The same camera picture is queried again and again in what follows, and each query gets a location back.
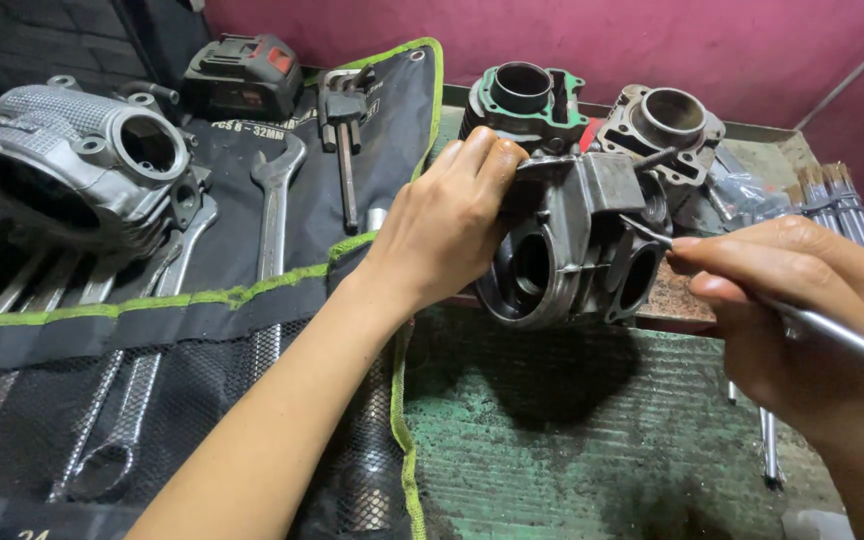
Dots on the person's right hand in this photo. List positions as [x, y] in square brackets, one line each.
[814, 300]

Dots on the person's left hand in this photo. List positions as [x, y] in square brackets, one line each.
[432, 232]

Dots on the grey metal engine cylinder head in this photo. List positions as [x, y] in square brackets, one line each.
[574, 240]

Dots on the bundle of silver brushes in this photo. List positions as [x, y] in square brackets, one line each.
[837, 202]

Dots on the black tool roll green trim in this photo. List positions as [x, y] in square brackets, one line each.
[372, 135]

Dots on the clear plastic bag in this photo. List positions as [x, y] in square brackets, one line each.
[747, 196]

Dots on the black hex key set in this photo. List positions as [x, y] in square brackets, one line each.
[343, 112]

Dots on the loose silver brushes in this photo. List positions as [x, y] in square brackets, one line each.
[769, 442]

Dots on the row of silver wrenches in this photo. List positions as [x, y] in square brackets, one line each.
[274, 202]

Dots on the engine cylinder with green gasket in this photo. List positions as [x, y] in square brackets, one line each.
[522, 97]

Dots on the red plastic piece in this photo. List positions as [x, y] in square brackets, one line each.
[589, 136]

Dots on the white object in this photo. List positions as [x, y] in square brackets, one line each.
[814, 526]

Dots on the bare grey engine cylinder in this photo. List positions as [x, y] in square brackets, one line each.
[664, 120]

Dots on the silver tube socket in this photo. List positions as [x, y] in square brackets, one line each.
[364, 465]

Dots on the black power tool battery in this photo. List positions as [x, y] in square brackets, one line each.
[241, 79]

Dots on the large silver cylinder head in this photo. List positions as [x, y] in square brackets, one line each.
[79, 165]

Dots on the grey wall pipe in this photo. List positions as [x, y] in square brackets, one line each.
[852, 75]

